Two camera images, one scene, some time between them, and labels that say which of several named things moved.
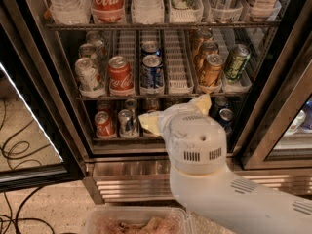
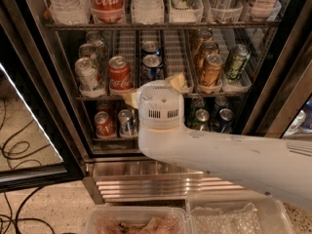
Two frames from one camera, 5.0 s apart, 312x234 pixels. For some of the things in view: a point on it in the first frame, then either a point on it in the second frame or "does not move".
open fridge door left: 37,148 does not move
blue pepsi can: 152,71 does not move
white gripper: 194,139 to 160,102
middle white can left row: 87,50 does not move
